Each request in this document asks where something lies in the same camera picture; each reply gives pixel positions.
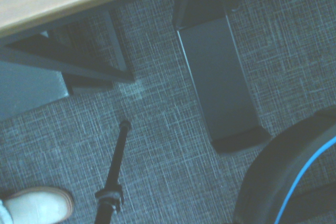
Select black headphone hanger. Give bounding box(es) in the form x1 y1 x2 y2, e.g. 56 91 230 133
172 0 273 156

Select white leather shoe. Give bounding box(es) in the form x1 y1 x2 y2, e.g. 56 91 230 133
0 185 75 224

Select black headphones with blue trim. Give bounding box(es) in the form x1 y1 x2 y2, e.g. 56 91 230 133
232 105 336 224

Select black metal desk frame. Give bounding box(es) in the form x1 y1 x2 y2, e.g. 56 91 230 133
0 5 136 97

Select black tripod leg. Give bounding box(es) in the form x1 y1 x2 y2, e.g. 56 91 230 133
93 119 132 224

